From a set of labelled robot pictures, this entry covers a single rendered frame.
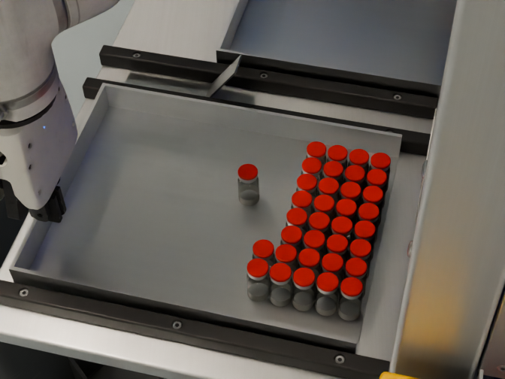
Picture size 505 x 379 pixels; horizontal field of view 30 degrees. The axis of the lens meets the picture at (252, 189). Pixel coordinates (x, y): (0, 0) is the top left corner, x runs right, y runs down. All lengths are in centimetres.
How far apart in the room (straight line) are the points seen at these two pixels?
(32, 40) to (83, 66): 172
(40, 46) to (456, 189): 35
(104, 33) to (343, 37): 144
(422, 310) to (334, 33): 56
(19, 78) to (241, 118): 36
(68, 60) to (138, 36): 130
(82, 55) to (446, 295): 192
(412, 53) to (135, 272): 44
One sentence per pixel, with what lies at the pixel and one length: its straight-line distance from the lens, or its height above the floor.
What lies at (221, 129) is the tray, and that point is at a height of 88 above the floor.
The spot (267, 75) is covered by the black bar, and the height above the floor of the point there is 90.
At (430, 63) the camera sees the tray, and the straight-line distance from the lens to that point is 115.
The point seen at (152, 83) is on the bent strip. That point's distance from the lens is 112.
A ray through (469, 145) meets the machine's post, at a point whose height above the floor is 127.
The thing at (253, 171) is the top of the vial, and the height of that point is 93.
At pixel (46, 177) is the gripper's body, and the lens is 85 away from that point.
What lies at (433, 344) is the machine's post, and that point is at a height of 105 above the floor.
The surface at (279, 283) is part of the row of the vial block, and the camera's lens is 89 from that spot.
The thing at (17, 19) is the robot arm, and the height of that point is 121.
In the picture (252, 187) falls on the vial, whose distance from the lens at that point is 97.
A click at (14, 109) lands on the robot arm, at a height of 112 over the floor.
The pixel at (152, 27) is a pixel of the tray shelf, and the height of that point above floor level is 88.
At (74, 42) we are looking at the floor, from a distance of 253.
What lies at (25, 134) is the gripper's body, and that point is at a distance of 80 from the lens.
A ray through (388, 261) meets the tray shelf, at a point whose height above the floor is 88.
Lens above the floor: 167
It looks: 51 degrees down
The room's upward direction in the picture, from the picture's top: 2 degrees counter-clockwise
